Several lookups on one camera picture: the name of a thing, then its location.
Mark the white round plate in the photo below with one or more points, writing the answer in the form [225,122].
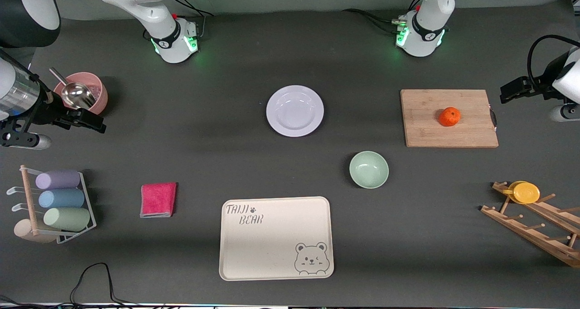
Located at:
[294,111]

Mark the purple cup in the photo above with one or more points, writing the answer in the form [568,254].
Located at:
[59,180]

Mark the beige cup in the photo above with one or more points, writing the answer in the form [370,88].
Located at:
[22,232]

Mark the light green bowl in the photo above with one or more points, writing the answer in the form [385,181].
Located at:
[369,169]

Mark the yellow mug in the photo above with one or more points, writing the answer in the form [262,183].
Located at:
[525,193]

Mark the wooden rack dowel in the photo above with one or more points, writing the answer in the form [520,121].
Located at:
[29,195]

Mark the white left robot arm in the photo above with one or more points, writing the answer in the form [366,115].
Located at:
[426,32]

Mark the pink folded cloth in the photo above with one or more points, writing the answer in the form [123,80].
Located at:
[157,199]

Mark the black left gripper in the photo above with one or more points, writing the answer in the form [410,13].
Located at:
[538,85]

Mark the green cup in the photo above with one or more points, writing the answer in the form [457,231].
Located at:
[67,219]

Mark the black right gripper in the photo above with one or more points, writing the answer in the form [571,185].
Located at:
[46,111]

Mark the orange fruit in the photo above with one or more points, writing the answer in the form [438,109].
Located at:
[449,117]

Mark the cream bear print tray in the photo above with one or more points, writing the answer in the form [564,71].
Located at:
[272,245]

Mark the wooden peg mug rack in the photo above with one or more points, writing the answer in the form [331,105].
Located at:
[543,238]

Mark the metal scoop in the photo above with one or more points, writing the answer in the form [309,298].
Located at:
[77,94]

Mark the pink bowl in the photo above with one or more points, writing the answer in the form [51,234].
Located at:
[102,96]

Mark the blue cup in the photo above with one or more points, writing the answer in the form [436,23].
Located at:
[61,199]

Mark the wooden cutting board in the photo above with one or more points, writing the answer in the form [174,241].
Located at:
[426,127]

